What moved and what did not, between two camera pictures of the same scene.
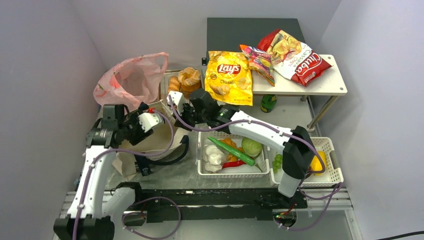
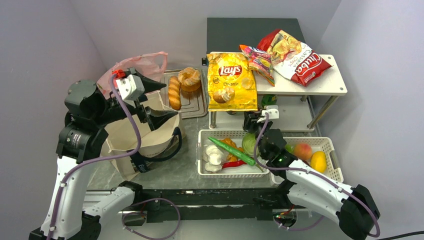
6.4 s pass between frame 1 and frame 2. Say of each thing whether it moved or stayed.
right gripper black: moved
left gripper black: moved
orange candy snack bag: stayed
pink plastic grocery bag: stayed
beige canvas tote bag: stayed
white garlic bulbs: stayed
